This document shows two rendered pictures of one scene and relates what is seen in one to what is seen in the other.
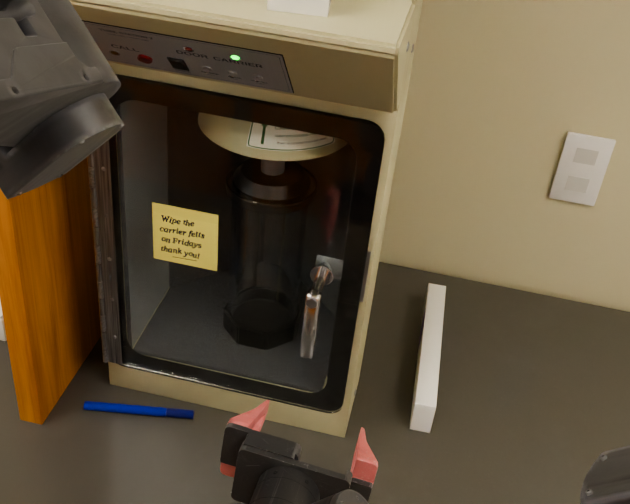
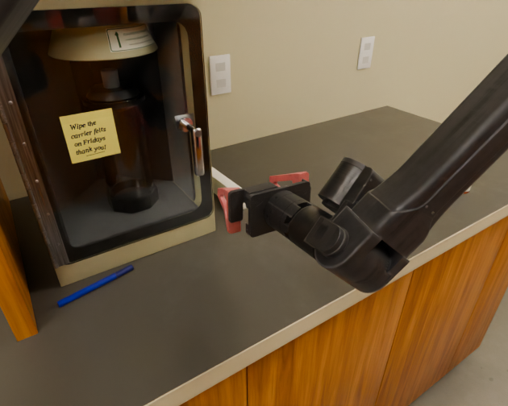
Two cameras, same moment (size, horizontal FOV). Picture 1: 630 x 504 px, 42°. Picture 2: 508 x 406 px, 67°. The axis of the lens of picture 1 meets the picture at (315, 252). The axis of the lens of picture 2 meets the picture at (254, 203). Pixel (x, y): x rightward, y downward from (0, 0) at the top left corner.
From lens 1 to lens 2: 0.48 m
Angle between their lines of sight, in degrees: 35
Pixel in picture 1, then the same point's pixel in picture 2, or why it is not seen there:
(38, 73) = not seen: outside the picture
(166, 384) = (103, 261)
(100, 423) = (79, 306)
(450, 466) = not seen: hidden behind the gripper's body
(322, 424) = (202, 229)
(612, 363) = (276, 153)
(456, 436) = not seen: hidden behind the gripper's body
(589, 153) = (221, 64)
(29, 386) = (18, 307)
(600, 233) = (237, 105)
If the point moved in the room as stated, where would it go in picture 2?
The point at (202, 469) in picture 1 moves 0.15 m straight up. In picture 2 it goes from (166, 284) to (155, 217)
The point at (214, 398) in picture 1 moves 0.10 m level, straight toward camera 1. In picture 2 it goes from (137, 251) to (170, 273)
